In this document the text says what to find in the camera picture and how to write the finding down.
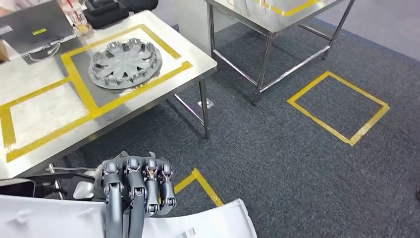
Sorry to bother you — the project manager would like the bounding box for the black fabric bag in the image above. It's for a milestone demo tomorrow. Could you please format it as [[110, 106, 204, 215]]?
[[83, 0, 130, 30]]

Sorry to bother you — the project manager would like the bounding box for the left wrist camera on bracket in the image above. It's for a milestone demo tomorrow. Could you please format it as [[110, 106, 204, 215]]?
[[26, 172, 96, 200]]

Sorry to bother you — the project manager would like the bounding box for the white curved plastic part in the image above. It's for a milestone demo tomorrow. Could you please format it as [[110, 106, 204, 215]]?
[[0, 194, 258, 238]]

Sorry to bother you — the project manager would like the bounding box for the silver wheel cover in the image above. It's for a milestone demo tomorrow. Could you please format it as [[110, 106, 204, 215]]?
[[88, 38, 163, 90]]

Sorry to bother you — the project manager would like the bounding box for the dark rounded bag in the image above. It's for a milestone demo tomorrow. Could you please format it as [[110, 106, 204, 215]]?
[[118, 0, 159, 13]]

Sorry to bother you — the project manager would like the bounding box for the transparent container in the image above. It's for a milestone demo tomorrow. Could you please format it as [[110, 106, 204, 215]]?
[[58, 0, 92, 35]]

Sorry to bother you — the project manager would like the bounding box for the steel workbench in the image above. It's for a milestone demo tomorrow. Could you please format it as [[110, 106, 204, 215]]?
[[0, 9, 218, 199]]

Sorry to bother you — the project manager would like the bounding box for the brown cardboard box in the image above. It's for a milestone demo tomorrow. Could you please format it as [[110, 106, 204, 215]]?
[[0, 41, 10, 64]]

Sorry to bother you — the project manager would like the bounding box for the grey laptop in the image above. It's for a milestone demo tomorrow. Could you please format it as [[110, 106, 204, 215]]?
[[0, 0, 78, 57]]

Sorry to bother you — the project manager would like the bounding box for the dark panel with pale rim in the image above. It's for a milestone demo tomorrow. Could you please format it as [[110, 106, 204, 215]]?
[[0, 178, 36, 198]]

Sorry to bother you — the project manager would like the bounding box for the yellow floor tape square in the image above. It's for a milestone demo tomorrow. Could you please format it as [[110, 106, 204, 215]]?
[[287, 70, 390, 147], [174, 168, 224, 208]]

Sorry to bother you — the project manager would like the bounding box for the silver floor outlet plate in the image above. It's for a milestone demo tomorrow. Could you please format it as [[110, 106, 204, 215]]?
[[198, 99, 215, 111]]

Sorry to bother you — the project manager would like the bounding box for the steel table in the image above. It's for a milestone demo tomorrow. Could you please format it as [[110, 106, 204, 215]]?
[[206, 0, 357, 105]]

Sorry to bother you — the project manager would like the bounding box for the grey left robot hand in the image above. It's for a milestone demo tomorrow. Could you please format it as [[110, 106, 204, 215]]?
[[93, 150, 178, 238]]

